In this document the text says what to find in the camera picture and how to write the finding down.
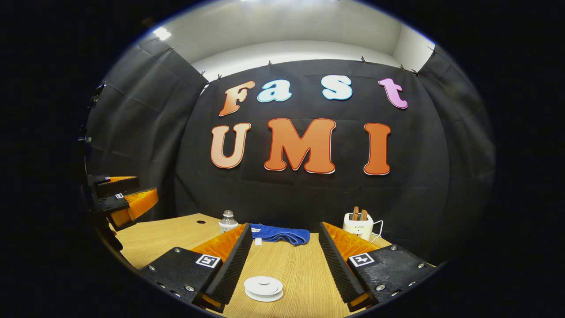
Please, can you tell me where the blue towel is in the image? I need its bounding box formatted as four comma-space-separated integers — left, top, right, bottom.
250, 224, 311, 246

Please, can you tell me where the white toaster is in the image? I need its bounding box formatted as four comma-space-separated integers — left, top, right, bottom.
343, 213, 375, 236

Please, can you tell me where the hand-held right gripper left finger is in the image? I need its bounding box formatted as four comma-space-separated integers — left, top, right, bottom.
138, 223, 253, 313

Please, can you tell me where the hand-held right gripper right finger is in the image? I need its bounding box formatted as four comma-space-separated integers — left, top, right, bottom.
318, 221, 437, 312

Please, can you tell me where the clear water bottle green label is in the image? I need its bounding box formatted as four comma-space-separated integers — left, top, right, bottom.
219, 210, 239, 234

